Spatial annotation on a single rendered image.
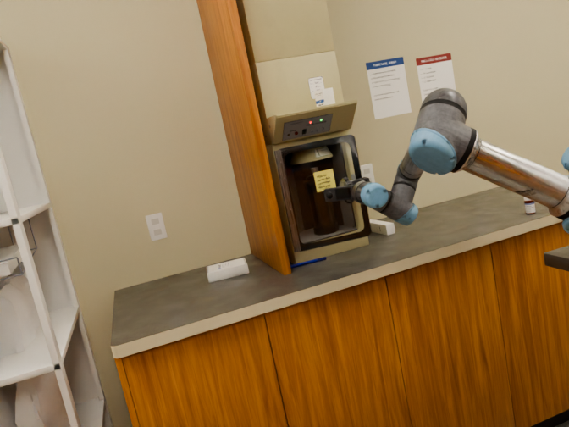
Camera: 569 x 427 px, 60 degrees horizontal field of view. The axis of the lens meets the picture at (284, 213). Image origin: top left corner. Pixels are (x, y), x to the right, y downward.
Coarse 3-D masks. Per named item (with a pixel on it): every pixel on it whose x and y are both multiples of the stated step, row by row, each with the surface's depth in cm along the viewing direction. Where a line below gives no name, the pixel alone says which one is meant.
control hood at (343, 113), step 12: (312, 108) 174; (324, 108) 176; (336, 108) 178; (348, 108) 181; (276, 120) 172; (288, 120) 174; (336, 120) 183; (348, 120) 186; (276, 132) 176; (324, 132) 186
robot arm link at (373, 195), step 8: (360, 184) 159; (368, 184) 152; (376, 184) 150; (360, 192) 154; (368, 192) 149; (376, 192) 149; (384, 192) 149; (360, 200) 155; (368, 200) 149; (376, 200) 149; (384, 200) 149; (376, 208) 153
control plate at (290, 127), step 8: (296, 120) 175; (304, 120) 177; (312, 120) 178; (328, 120) 181; (288, 128) 177; (296, 128) 178; (304, 128) 180; (312, 128) 181; (320, 128) 183; (328, 128) 184; (288, 136) 180; (296, 136) 182
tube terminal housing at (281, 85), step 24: (264, 72) 180; (288, 72) 182; (312, 72) 185; (336, 72) 188; (264, 96) 180; (288, 96) 183; (336, 96) 189; (264, 120) 184; (288, 144) 185; (288, 240) 192; (360, 240) 198
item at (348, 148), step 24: (312, 144) 184; (336, 144) 185; (288, 168) 184; (312, 168) 185; (336, 168) 186; (360, 168) 188; (312, 192) 186; (312, 216) 187; (336, 216) 189; (360, 216) 190; (312, 240) 189; (336, 240) 190
